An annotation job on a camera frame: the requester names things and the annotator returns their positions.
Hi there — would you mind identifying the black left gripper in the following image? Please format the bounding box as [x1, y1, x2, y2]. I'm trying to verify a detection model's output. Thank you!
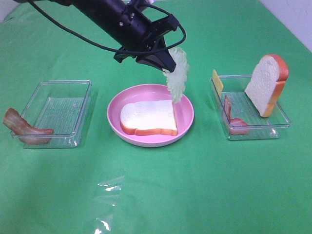
[97, 0, 178, 72]

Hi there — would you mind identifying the green lettuce leaf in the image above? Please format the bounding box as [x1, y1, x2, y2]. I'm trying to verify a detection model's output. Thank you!
[162, 47, 190, 103]

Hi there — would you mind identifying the bread slice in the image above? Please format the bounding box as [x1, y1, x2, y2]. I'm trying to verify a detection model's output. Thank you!
[120, 100, 178, 136]
[245, 54, 289, 117]

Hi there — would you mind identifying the bacon strip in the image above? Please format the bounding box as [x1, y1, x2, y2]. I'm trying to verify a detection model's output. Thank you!
[3, 108, 54, 144]
[223, 96, 248, 135]

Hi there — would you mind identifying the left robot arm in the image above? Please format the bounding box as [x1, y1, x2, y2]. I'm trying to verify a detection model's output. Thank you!
[29, 0, 180, 72]

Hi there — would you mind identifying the pink round plate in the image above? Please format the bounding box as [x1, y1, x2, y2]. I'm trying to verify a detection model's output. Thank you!
[107, 84, 195, 147]

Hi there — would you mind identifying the yellow cheese slice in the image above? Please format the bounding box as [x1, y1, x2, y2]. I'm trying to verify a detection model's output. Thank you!
[212, 69, 224, 97]

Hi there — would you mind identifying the right clear plastic tray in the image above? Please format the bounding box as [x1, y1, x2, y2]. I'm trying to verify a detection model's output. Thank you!
[210, 75, 291, 140]

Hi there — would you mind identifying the clear plastic tray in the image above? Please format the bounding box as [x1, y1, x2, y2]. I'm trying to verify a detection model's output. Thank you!
[210, 75, 291, 140]
[11, 80, 93, 149]

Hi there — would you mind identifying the left clear plastic tray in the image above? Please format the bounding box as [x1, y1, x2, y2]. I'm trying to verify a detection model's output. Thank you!
[11, 80, 93, 149]

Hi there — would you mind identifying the green tablecloth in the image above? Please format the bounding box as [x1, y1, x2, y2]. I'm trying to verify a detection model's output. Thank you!
[0, 0, 312, 234]

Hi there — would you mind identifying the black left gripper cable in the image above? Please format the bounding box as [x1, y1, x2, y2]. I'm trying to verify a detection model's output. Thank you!
[26, 0, 187, 54]

